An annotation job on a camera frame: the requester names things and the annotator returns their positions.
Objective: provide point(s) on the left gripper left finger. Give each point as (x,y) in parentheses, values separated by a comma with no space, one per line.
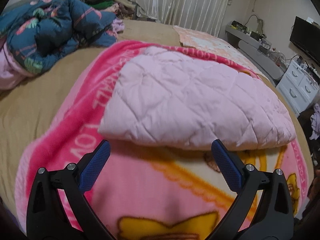
(46,216)

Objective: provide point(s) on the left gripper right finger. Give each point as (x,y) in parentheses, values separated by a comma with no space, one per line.
(262,208)

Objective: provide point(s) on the pink quilted jacket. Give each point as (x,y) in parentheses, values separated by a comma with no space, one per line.
(165,98)

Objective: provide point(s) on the pile of folded clothes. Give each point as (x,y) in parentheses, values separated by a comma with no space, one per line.
(123,9)

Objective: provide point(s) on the lilac hanging garment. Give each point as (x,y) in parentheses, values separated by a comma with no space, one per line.
(315,122)

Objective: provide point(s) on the tan bed sheet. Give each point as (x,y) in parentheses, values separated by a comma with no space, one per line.
(28,110)

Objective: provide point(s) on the white drawer cabinet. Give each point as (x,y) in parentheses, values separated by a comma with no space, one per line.
(298,88)

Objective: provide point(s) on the blue floral padded jacket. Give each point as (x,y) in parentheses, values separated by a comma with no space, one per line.
(40,33)

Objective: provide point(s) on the peach white bear blanket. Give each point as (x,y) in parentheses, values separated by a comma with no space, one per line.
(208,43)

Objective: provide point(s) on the white pleated curtain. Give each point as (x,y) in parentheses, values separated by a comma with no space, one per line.
(201,15)

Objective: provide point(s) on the grey wall desk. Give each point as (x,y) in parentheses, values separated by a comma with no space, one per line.
(248,46)

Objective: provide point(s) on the black wall television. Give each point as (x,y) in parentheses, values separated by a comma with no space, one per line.
(306,37)

